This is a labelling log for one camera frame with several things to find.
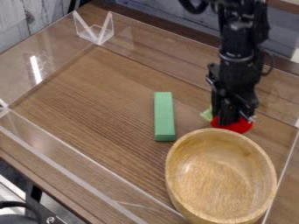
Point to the clear acrylic corner bracket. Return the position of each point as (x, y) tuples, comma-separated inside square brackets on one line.
[(96, 34)]

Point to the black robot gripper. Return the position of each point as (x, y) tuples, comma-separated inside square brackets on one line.
[(232, 80)]

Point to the clear acrylic enclosure wall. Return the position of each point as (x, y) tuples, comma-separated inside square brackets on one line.
[(76, 118)]

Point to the light wooden bowl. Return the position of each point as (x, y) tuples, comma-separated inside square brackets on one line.
[(220, 177)]

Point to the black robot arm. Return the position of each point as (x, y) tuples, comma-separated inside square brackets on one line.
[(243, 26)]

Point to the green rectangular foam block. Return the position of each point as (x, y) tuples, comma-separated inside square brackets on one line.
[(163, 117)]

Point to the black metal table bracket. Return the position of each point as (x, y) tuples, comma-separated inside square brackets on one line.
[(36, 210)]

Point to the red plush strawberry toy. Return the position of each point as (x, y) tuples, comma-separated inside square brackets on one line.
[(240, 126)]

